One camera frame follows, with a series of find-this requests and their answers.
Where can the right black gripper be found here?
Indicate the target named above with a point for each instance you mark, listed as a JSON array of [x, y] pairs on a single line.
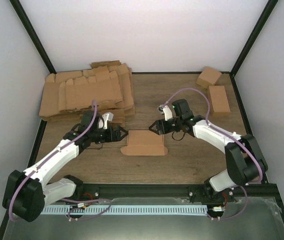
[[161, 125]]

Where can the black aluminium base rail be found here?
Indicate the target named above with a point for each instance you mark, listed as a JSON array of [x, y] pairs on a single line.
[[195, 192]]

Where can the cardboard box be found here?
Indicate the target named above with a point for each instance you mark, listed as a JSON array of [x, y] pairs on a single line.
[[219, 104], [144, 143], [208, 77]]

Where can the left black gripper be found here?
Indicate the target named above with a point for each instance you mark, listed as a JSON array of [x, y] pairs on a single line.
[[117, 134]]

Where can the black frame post left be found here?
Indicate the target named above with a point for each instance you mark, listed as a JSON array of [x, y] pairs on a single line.
[[23, 17]]

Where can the black frame post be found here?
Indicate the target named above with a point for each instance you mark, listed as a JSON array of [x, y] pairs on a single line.
[[262, 20], [23, 17]]

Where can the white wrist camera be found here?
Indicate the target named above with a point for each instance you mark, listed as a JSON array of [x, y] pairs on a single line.
[[166, 112], [106, 117]]

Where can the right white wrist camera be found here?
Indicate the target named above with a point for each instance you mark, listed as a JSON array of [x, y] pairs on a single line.
[[166, 112]]

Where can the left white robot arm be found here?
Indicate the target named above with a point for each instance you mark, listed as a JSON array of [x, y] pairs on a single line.
[[28, 192]]

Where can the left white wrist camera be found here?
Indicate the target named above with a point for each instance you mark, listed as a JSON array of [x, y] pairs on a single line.
[[106, 117]]

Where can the black frame post right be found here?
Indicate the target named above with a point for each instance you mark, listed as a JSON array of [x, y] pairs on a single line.
[[262, 20]]

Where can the stack of flat cardboard blanks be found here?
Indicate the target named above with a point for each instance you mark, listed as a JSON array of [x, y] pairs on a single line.
[[68, 94]]

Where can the light blue slotted cable duct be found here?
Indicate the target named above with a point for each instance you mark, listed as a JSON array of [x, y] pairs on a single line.
[[184, 210]]

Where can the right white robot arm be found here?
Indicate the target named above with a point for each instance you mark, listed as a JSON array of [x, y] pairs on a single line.
[[244, 158]]

